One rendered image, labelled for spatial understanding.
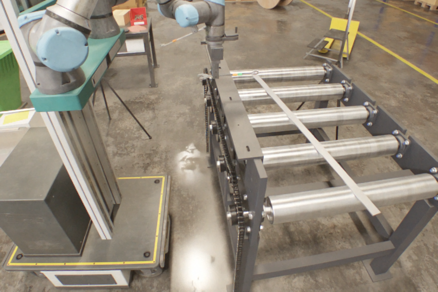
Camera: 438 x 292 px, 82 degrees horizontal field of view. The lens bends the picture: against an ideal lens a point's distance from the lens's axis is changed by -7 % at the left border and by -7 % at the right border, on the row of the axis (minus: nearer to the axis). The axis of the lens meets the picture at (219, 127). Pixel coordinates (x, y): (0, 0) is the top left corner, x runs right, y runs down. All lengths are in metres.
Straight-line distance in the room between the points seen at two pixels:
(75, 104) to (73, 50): 0.22
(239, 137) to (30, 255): 1.42
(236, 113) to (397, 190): 0.77
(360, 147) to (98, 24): 1.38
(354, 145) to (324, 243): 0.91
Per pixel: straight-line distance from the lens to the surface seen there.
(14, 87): 3.63
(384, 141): 1.62
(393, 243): 1.93
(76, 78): 0.94
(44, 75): 0.94
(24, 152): 1.76
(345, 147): 1.48
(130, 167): 2.64
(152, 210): 1.86
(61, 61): 0.77
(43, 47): 0.75
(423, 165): 1.66
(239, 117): 1.09
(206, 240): 2.07
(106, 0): 1.36
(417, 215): 1.72
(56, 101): 0.95
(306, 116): 1.64
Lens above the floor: 1.79
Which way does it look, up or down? 37 degrees down
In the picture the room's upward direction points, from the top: straight up
